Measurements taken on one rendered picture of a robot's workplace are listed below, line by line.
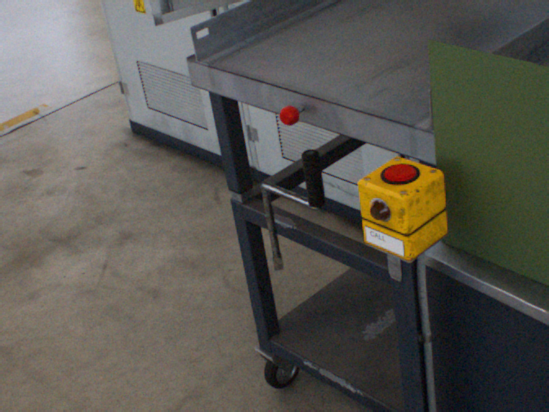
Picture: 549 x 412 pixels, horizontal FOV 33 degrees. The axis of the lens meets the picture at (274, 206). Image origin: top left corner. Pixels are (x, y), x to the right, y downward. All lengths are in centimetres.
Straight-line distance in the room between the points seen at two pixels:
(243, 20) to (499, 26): 48
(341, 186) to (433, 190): 154
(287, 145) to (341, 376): 103
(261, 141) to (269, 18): 107
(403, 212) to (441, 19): 72
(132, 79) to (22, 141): 59
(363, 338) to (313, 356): 12
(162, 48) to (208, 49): 136
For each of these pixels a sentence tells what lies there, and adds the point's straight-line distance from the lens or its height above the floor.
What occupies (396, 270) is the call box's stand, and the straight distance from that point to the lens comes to 125.
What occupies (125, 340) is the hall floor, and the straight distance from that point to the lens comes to 250.
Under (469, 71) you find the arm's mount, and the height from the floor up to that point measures 102.
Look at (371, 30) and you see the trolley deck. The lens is 179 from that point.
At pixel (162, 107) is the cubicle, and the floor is 17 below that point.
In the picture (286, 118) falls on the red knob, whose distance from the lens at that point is 155.
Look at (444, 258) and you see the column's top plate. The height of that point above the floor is 75.
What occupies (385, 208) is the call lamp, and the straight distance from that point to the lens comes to 116.
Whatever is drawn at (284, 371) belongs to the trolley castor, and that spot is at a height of 6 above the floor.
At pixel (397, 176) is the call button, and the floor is 91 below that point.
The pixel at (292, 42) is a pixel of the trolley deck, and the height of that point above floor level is 85.
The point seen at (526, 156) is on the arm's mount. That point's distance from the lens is 115.
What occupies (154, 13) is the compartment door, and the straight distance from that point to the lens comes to 202.
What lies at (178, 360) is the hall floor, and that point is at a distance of 238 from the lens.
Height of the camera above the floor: 149
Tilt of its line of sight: 31 degrees down
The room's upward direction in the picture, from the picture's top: 10 degrees counter-clockwise
